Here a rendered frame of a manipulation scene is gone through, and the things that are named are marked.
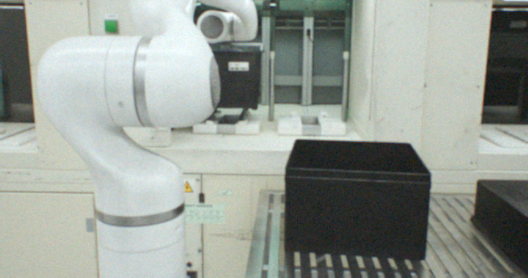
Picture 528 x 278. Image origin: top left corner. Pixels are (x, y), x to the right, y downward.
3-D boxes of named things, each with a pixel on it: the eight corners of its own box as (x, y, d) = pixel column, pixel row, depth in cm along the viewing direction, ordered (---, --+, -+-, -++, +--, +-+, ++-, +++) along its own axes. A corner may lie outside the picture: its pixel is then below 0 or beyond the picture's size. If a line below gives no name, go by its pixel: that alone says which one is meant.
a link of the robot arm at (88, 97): (174, 227, 63) (168, 37, 59) (30, 224, 64) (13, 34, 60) (192, 196, 75) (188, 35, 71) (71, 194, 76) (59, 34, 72)
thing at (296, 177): (293, 204, 126) (295, 138, 123) (406, 210, 123) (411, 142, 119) (282, 251, 99) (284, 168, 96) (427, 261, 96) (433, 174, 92)
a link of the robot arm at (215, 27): (236, 12, 143) (203, 11, 143) (231, 10, 130) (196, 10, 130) (236, 42, 145) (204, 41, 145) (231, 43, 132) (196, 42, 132)
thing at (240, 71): (185, 120, 158) (183, 18, 152) (196, 110, 178) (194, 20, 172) (262, 121, 157) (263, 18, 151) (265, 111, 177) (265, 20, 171)
